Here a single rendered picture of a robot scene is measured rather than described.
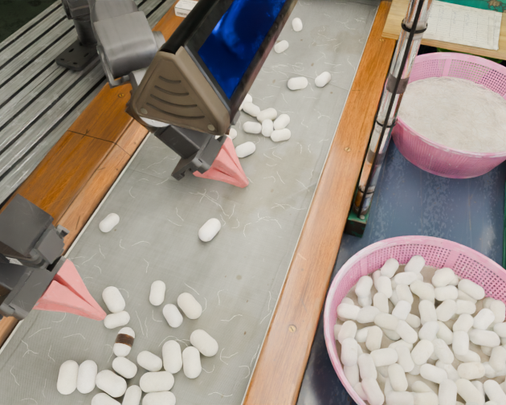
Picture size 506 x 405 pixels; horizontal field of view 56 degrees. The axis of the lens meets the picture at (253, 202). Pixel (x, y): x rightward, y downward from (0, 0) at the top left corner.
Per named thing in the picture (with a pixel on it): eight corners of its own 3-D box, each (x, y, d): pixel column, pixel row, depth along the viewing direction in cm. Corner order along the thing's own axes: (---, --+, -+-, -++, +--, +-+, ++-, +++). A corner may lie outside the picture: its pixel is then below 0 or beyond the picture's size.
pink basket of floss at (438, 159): (430, 213, 79) (448, 174, 71) (348, 112, 94) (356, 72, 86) (553, 165, 85) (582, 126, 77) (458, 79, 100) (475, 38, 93)
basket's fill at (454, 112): (376, 162, 84) (383, 139, 80) (396, 86, 97) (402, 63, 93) (509, 194, 80) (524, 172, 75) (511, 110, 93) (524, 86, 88)
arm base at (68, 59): (125, -8, 107) (99, -15, 109) (69, 38, 96) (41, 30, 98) (132, 24, 114) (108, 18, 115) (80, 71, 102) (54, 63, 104)
